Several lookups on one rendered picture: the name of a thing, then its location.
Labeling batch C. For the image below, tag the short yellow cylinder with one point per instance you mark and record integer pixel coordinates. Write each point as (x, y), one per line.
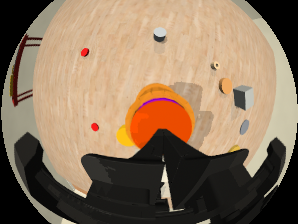
(122, 137)

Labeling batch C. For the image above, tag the orange flat disc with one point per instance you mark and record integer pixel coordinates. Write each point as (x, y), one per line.
(225, 85)

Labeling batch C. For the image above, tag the grey cylinder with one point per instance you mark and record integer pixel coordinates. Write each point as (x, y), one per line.
(159, 34)

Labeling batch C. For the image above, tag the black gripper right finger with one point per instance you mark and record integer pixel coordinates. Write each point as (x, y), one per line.
(187, 168)

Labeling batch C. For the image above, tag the grey flat disc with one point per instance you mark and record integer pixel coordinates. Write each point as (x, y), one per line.
(244, 127)

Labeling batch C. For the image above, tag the yellow round disc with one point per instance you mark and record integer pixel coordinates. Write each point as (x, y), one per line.
(234, 148)

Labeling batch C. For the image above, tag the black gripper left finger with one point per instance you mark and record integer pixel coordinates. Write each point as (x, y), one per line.
(143, 170)

